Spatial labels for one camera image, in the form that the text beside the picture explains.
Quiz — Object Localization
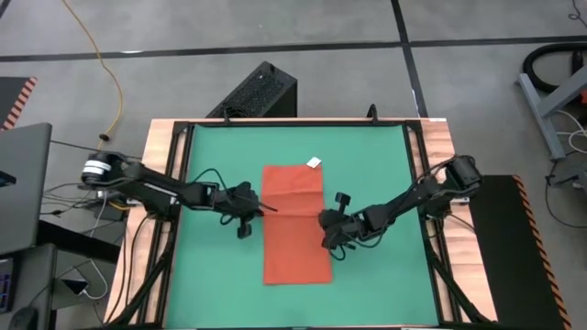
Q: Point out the grey laptop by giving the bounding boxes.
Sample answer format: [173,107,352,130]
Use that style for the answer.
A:
[0,122,53,257]

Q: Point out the yellow floor cable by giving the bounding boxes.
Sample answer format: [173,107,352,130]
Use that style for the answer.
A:
[61,0,137,212]

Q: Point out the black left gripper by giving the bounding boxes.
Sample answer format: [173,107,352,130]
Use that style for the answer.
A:
[213,181,265,240]

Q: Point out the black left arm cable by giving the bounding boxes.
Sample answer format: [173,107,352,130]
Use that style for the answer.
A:
[191,167,279,226]

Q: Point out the black table frame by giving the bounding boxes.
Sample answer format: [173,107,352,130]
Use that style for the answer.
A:
[105,116,499,330]

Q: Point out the green table mat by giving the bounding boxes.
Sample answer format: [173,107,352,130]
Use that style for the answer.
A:
[164,123,440,329]

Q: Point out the grey metal stand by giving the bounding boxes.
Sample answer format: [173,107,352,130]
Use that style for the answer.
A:
[516,63,587,161]

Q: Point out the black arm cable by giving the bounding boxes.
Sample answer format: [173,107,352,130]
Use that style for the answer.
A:
[327,237,382,262]
[191,167,279,226]

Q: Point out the orange towel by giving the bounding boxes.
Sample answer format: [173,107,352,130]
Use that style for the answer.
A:
[260,157,334,286]

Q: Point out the black keyboard with lit keys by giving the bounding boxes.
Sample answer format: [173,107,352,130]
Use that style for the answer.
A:
[0,258,16,314]

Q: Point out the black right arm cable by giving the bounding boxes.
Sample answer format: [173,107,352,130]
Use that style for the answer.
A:
[327,237,382,262]

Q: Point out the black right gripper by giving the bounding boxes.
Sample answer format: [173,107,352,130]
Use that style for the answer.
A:
[318,192,371,251]

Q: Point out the dark smartphone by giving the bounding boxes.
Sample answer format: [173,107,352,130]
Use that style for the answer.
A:
[61,276,91,298]

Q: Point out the black computer mouse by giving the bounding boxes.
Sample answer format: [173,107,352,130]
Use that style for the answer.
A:
[7,305,39,330]

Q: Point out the black hose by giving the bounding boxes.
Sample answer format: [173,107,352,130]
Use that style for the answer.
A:
[522,42,587,95]

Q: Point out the black floor mat orange stripes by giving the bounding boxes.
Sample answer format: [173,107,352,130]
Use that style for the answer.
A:
[0,76,38,132]
[465,173,573,330]

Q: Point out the black computer tower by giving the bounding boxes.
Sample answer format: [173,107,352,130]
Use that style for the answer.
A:
[205,60,298,119]

